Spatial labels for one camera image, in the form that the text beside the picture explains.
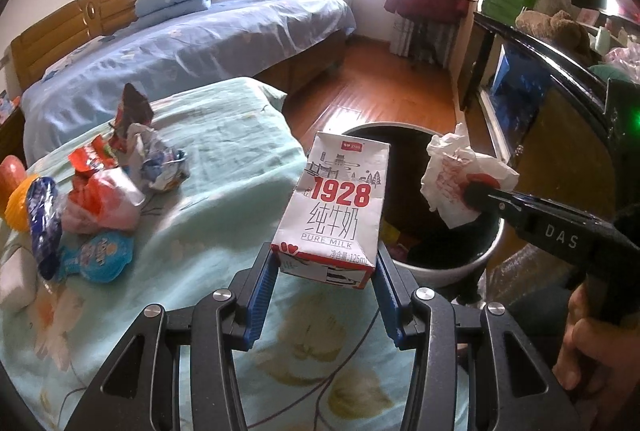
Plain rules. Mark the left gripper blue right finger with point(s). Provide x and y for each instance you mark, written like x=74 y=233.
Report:
x=510 y=386

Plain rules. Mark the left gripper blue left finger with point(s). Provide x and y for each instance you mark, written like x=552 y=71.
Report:
x=137 y=387

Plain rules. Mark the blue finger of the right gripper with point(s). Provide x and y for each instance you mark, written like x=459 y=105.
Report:
x=505 y=205

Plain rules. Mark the white paper wrapper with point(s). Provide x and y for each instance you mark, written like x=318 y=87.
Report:
x=453 y=164

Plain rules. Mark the red white plastic bag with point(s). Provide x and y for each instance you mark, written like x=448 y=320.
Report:
x=102 y=195

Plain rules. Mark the blue plastic snack wrapper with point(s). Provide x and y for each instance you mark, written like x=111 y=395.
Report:
x=45 y=225

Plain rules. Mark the blue white wrapper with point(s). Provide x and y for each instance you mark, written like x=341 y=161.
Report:
x=153 y=165

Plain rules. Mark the white 1928 milk carton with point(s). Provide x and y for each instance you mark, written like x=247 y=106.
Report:
x=329 y=230

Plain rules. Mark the dark red snack packet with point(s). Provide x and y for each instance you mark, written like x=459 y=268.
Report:
x=133 y=108

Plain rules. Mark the grey round trash bin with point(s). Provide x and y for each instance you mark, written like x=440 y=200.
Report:
x=447 y=260

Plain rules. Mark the right hand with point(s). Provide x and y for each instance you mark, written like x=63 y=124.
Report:
x=615 y=349

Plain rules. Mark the black tv cabinet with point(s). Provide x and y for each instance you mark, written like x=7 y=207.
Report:
x=572 y=137

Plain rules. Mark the teal floral bed blanket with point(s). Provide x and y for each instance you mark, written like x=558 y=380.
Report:
x=323 y=362

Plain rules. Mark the brown plush toy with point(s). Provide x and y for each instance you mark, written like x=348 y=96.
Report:
x=559 y=30

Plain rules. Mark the red apple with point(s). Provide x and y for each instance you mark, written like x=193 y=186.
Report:
x=12 y=174

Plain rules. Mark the dark wooden nightstand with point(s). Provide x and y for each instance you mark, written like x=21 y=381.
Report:
x=11 y=136

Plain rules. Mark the blue sheeted bed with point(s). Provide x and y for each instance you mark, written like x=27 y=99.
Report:
x=235 y=38

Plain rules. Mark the wooden headboard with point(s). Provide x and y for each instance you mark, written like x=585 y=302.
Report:
x=63 y=31

